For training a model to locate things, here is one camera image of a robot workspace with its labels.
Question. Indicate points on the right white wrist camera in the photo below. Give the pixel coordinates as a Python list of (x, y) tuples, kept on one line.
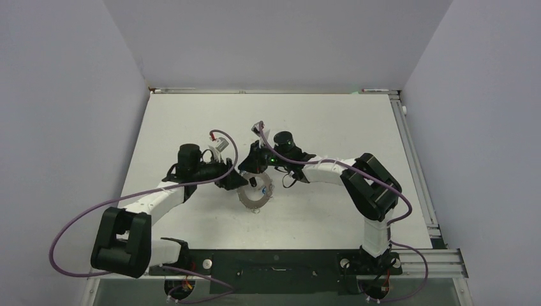
[(258, 128)]

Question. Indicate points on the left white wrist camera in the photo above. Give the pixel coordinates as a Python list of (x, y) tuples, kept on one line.
[(216, 147)]

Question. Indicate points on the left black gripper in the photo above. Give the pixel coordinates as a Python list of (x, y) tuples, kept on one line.
[(231, 181)]

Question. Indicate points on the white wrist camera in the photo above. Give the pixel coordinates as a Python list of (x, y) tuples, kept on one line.
[(258, 128), (216, 147)]

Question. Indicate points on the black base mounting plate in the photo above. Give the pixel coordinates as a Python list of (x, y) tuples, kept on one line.
[(286, 271)]

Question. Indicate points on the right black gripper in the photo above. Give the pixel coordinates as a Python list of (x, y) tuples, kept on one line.
[(254, 162)]

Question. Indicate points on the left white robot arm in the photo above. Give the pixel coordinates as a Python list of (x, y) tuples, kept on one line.
[(124, 243)]

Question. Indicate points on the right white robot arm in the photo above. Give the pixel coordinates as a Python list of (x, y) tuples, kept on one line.
[(373, 190)]

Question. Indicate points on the metal perforated ring disc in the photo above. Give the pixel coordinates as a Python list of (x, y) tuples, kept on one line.
[(252, 197)]

